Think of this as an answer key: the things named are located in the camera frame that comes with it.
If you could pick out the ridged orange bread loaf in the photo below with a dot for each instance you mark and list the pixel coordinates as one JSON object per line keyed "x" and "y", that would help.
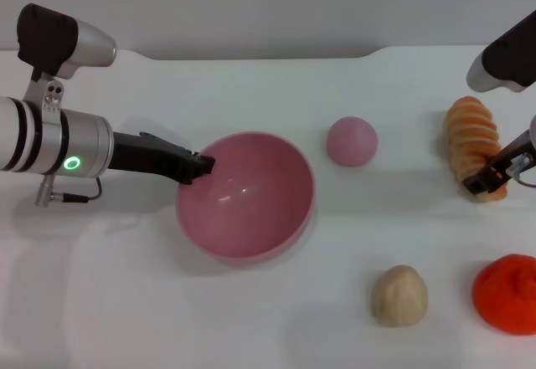
{"x": 471, "y": 134}

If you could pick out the pink plastic bowl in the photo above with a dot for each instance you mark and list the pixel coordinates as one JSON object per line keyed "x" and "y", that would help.
{"x": 247, "y": 214}

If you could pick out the beige round bun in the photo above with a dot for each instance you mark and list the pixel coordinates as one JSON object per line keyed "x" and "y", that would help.
{"x": 400, "y": 297}

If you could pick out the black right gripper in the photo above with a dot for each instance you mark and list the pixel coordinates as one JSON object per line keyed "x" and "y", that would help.
{"x": 517, "y": 147}

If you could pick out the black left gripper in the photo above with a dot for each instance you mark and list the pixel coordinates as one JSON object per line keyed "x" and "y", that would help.
{"x": 146, "y": 155}

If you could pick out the orange-red swirl bun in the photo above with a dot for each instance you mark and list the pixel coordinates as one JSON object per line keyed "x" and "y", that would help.
{"x": 506, "y": 295}

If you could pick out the pink round bun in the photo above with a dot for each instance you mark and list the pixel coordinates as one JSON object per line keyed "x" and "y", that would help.
{"x": 352, "y": 142}

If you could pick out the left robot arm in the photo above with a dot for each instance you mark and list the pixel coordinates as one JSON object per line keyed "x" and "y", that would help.
{"x": 84, "y": 134}

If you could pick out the left wrist camera housing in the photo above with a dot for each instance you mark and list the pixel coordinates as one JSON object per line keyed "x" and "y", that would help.
{"x": 71, "y": 42}

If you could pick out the right wrist camera housing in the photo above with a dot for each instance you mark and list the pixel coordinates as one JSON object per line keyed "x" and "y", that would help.
{"x": 506, "y": 63}

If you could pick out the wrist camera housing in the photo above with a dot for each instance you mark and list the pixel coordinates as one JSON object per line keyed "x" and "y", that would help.
{"x": 506, "y": 63}
{"x": 71, "y": 42}

